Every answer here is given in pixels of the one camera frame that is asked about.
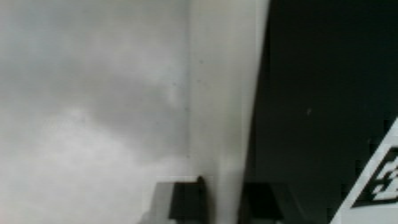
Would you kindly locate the white desk leg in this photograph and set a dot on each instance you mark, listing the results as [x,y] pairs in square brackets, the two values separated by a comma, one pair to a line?
[369,204]

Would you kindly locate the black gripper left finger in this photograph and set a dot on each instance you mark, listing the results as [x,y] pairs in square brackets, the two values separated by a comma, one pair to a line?
[188,203]

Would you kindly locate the white desk top panel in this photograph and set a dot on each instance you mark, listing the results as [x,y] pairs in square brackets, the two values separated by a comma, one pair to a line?
[128,75]

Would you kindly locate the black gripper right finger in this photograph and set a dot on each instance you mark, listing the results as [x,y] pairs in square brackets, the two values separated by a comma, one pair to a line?
[268,206]

